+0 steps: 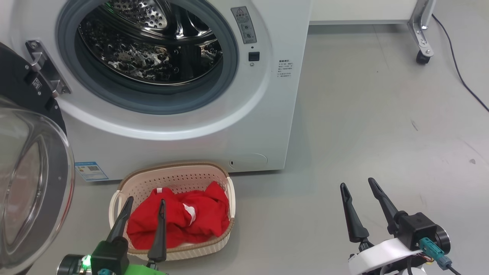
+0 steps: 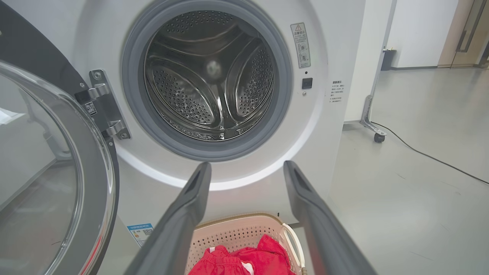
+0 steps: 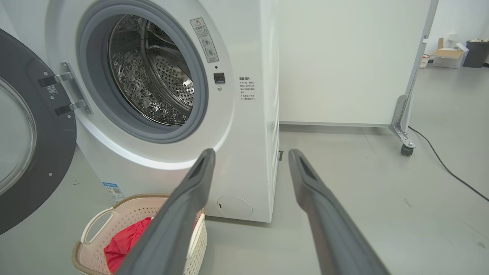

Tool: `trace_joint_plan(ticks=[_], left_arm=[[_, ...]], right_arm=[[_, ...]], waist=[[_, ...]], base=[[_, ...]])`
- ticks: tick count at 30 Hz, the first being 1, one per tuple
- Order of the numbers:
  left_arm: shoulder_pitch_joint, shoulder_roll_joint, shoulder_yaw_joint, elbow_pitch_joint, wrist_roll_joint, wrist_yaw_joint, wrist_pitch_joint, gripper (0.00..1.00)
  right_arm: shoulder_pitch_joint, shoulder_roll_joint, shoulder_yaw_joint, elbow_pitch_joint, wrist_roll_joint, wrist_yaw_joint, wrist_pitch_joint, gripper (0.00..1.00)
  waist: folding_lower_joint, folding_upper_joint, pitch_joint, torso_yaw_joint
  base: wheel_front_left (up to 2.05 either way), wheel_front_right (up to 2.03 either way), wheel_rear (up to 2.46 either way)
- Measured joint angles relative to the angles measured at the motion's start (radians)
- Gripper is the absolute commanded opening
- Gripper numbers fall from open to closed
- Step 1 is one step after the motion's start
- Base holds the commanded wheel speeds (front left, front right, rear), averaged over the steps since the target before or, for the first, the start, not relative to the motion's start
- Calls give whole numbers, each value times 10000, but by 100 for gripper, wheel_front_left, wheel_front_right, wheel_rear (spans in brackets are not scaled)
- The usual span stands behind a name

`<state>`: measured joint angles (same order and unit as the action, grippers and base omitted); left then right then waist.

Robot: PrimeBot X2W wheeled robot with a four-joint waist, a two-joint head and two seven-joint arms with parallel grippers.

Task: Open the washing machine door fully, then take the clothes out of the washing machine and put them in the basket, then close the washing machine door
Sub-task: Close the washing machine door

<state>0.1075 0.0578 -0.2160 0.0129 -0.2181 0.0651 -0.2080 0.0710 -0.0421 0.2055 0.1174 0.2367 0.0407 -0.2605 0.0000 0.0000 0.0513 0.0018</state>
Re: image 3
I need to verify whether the black floor cable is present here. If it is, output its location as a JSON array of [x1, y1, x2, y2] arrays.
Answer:
[[408, 126, 489, 202]]

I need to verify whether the red garment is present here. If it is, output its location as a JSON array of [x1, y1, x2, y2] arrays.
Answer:
[[104, 217, 200, 275]]

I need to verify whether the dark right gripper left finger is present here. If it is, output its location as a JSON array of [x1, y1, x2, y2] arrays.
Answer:
[[115, 148, 217, 275]]

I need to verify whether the grey warning sticker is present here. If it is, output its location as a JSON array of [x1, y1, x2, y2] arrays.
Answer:
[[189, 17, 220, 63]]

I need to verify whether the open cardboard box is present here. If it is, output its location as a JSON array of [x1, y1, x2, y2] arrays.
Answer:
[[432, 37, 470, 70]]

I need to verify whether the white partition with caster leg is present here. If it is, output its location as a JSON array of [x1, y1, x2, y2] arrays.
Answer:
[[277, 0, 440, 157]]

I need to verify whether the blue energy label sticker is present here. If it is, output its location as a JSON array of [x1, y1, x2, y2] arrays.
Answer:
[[102, 182, 126, 203]]

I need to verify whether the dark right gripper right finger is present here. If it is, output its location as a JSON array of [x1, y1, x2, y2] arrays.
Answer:
[[288, 149, 390, 275]]

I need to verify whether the black round glass machine door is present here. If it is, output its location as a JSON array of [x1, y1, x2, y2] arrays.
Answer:
[[0, 29, 77, 236]]

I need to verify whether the black waste bin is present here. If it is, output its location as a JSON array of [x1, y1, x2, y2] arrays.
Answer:
[[463, 40, 489, 68]]

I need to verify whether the white front-load washing machine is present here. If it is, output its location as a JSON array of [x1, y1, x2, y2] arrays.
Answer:
[[0, 0, 282, 223]]

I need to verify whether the cream perforated laundry basket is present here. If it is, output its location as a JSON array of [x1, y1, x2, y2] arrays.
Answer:
[[72, 193, 208, 275]]

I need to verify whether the metal door hinge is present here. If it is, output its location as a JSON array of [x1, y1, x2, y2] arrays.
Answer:
[[37, 61, 93, 116]]

